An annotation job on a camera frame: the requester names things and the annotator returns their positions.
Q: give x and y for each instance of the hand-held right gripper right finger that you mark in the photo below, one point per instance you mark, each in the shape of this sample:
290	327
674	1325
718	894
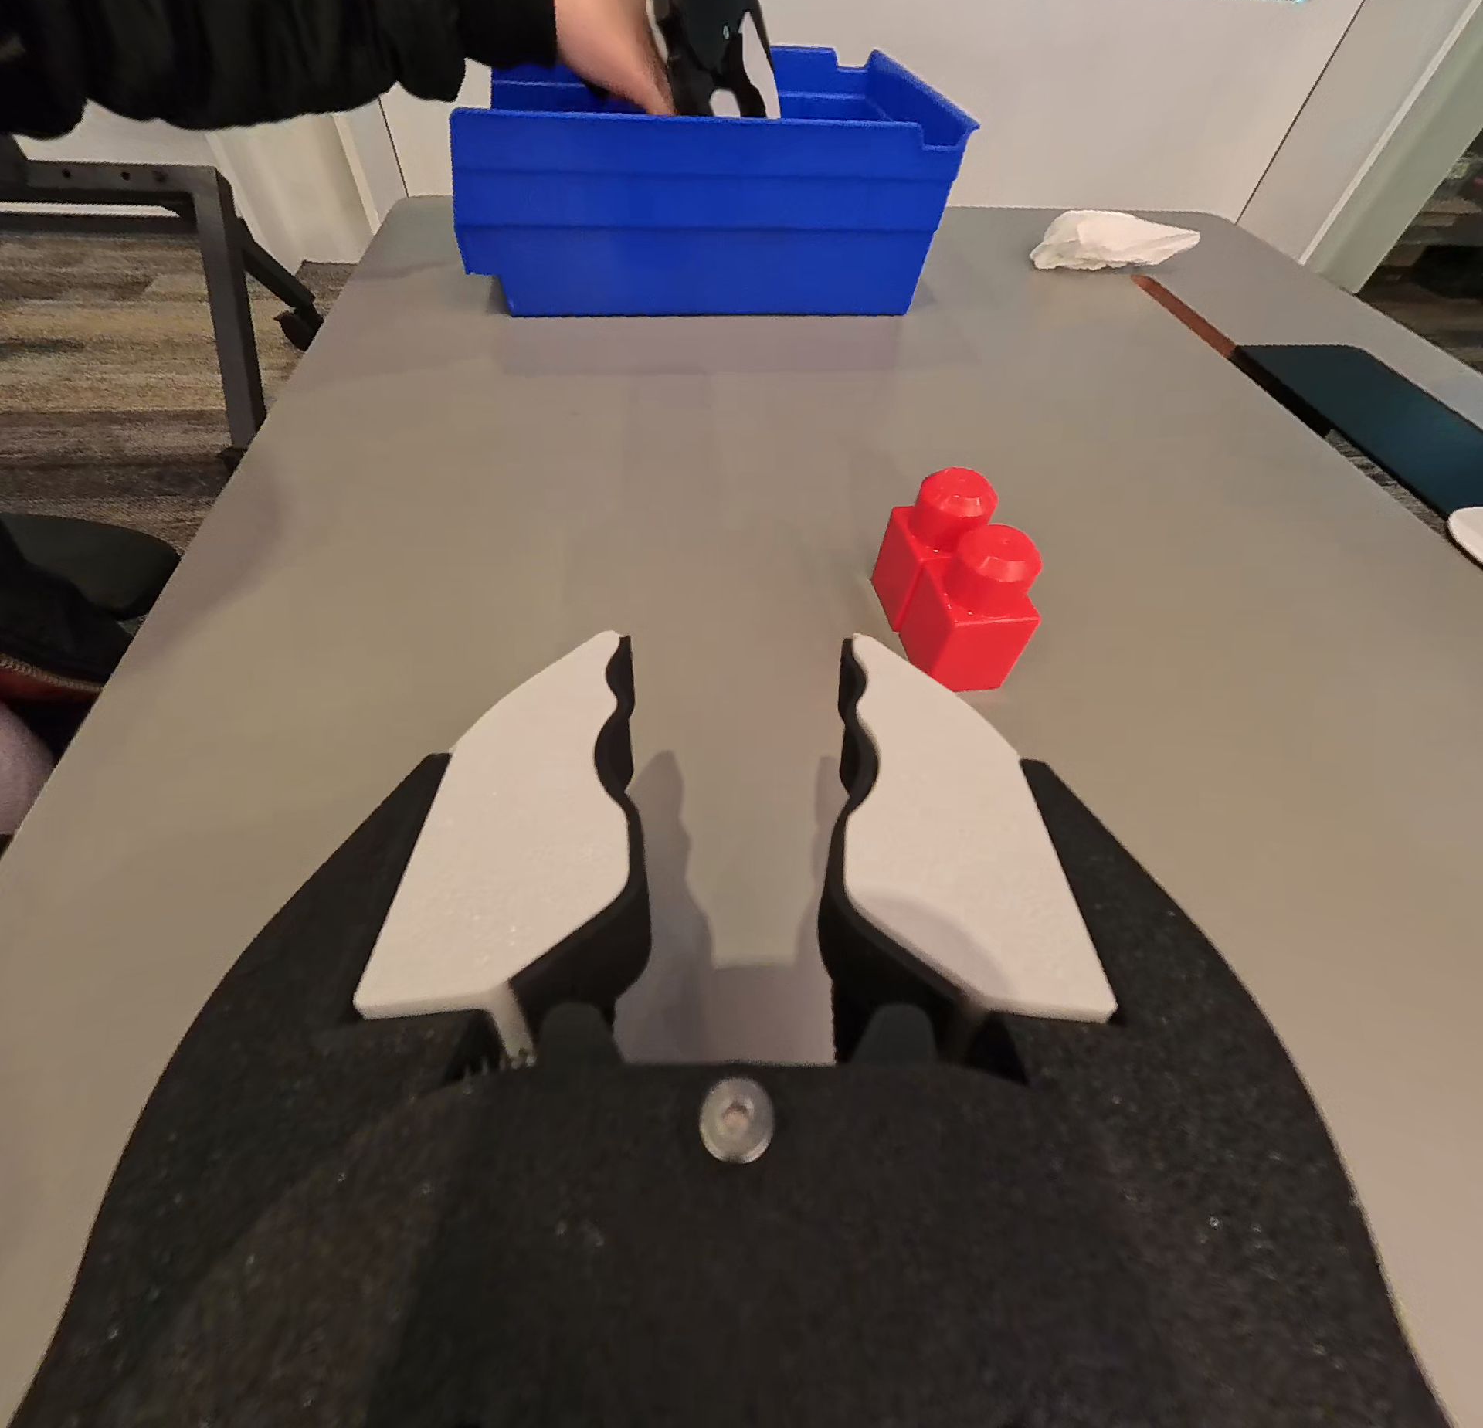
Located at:
975	861

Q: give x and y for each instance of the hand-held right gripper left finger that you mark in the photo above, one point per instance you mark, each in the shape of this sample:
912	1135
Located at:
500	861

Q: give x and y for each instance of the blue storage bin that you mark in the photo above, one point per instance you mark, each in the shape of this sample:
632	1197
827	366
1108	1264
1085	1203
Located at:
696	200

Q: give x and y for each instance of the red mega block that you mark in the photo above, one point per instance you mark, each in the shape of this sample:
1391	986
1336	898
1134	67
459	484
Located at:
963	593

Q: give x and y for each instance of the person's left hand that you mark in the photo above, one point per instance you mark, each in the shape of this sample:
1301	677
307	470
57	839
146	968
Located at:
609	50

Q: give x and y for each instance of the white cloth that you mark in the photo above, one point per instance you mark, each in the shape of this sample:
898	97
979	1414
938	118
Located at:
1114	237

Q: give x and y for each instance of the person's white garment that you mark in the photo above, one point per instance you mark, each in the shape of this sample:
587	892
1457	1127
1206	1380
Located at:
20	761

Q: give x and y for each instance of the white flat object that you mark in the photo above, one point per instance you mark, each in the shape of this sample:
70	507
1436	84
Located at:
1468	534

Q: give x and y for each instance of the dark tablet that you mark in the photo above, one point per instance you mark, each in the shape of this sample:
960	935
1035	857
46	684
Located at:
1368	410

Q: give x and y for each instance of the black metal table frame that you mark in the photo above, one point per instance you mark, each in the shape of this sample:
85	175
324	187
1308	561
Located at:
222	271

